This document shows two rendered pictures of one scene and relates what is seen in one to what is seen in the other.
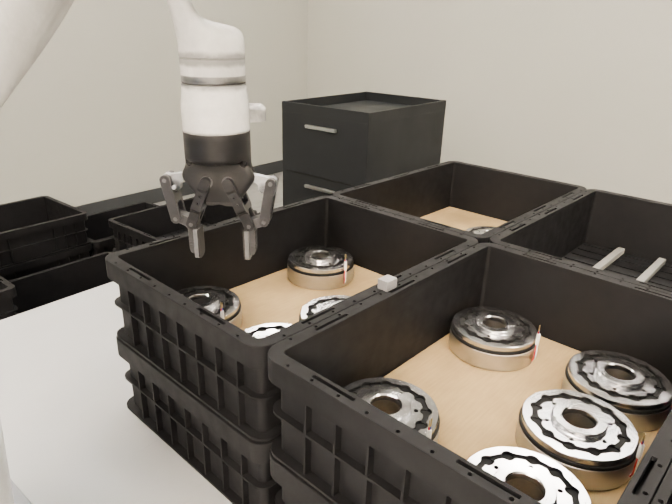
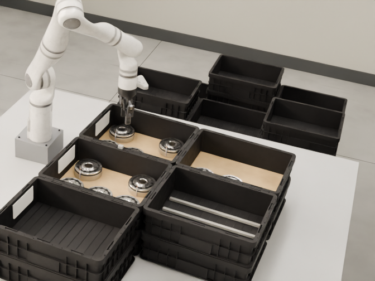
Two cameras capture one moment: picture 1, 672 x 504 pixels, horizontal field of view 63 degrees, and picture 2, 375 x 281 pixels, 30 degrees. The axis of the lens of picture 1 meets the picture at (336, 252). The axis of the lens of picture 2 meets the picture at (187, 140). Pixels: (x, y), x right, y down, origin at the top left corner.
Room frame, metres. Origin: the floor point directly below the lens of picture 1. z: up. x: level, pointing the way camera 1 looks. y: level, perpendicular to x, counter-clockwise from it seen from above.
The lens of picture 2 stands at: (-0.18, -2.16, 2.36)
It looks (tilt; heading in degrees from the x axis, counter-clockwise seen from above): 32 degrees down; 65
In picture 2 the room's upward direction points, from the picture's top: 7 degrees clockwise
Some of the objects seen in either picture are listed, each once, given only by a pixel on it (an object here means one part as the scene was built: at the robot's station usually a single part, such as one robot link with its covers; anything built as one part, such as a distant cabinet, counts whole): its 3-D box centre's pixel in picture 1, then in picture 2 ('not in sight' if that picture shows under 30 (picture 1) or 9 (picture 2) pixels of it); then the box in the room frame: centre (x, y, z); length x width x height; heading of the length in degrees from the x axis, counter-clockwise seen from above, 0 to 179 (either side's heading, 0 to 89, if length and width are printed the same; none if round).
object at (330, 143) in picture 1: (361, 200); not in sight; (2.46, -0.11, 0.45); 0.62 x 0.45 x 0.90; 142
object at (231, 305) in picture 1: (200, 304); (121, 130); (0.63, 0.17, 0.86); 0.10 x 0.10 x 0.01
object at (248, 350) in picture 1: (303, 255); (140, 133); (0.66, 0.04, 0.92); 0.40 x 0.30 x 0.02; 138
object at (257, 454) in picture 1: (302, 359); not in sight; (0.66, 0.04, 0.76); 0.40 x 0.30 x 0.12; 138
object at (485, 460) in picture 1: (523, 493); (69, 185); (0.33, -0.15, 0.86); 0.10 x 0.10 x 0.01
